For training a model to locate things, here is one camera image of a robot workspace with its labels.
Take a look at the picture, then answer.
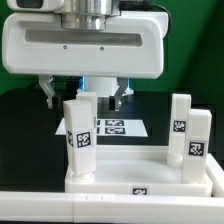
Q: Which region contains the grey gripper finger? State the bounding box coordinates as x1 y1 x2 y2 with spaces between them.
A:
38 75 59 109
109 78 128 111

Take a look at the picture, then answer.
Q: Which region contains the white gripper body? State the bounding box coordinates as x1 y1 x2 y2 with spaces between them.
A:
2 12 168 79

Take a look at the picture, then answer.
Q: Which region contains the white desk top tray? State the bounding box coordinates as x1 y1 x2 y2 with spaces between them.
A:
65 145 212 197

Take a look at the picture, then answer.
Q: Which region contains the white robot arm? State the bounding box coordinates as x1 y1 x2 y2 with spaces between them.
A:
2 0 172 110

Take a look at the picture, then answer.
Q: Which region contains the white marker sheet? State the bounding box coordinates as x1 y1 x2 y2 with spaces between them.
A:
55 117 148 138

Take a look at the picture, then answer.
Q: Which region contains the white right fence bar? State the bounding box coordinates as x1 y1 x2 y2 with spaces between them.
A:
206 154 224 198

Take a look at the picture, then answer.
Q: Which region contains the white fence bar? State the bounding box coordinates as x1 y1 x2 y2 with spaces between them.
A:
206 154 224 198
0 192 224 224

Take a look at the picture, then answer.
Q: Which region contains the white front fence bar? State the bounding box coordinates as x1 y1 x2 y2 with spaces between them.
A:
0 192 224 224

